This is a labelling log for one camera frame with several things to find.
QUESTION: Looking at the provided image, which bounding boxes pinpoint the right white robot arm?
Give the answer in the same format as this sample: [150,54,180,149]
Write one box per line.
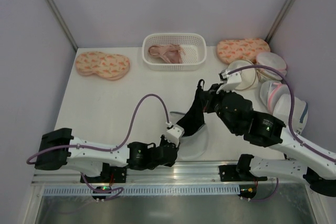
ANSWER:
[201,84,335,197]

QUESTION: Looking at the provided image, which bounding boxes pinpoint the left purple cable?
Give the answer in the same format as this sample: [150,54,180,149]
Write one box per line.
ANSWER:
[26,93,171,198]

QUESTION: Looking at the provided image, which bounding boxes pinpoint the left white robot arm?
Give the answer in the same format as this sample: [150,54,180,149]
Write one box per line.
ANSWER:
[27,125,184,177]

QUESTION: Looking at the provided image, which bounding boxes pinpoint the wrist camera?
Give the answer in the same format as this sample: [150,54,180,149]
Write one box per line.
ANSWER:
[165,122,184,146]
[216,69,241,94]

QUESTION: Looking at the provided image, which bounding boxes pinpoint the white mesh bag pink zipper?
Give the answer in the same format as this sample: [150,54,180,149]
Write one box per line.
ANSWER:
[256,52,287,82]

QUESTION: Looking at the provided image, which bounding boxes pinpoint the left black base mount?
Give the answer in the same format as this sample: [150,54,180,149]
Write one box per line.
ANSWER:
[84,166,127,184]

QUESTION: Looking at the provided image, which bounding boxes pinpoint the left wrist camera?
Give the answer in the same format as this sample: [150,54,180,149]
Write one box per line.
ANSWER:
[165,122,184,146]

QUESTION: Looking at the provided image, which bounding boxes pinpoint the left peach patterned bra case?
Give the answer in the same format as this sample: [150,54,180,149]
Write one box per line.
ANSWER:
[75,51,131,80]

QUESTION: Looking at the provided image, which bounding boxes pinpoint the peach patterned bra case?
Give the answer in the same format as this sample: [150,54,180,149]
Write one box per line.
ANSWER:
[216,38,270,64]
[75,51,131,80]

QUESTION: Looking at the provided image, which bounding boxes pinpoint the white mesh bag pink trim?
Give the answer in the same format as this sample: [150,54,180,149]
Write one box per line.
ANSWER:
[259,80,290,114]

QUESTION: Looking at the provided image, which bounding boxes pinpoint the white plastic basket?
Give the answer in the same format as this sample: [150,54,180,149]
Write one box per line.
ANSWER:
[142,33,207,71]

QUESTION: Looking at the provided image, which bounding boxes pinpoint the large white bag blue trim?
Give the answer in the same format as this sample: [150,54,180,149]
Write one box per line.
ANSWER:
[273,94,308,135]

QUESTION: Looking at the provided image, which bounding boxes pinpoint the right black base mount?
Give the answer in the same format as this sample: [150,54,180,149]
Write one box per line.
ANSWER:
[218,154,267,182]

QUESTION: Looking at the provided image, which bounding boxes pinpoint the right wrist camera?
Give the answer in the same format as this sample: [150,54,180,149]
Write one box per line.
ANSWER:
[216,69,241,94]

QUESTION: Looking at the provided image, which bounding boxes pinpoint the right peach patterned bra case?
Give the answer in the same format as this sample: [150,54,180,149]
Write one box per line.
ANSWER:
[216,38,270,64]

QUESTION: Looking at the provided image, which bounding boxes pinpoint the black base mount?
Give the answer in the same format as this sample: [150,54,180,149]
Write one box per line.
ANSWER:
[84,166,127,184]
[218,154,267,182]

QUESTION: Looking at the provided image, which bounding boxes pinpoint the white mesh bag blue trim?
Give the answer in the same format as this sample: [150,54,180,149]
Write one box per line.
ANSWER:
[170,111,209,161]

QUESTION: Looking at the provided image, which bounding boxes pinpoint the cream laundry bag beige trim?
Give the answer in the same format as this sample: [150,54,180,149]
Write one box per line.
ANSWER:
[228,60,258,91]

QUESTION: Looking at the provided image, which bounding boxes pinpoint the black bra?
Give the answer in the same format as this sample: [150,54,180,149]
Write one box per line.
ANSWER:
[176,79,205,137]

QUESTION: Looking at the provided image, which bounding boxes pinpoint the aluminium mounting rail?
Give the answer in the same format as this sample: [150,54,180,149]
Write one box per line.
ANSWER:
[31,160,289,184]

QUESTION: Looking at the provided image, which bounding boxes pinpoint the white slotted cable duct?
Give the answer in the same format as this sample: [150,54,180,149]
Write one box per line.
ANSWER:
[43,184,240,197]

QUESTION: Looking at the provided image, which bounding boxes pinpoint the pink bra in basket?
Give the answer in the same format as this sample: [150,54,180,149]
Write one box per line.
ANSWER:
[148,44,185,64]

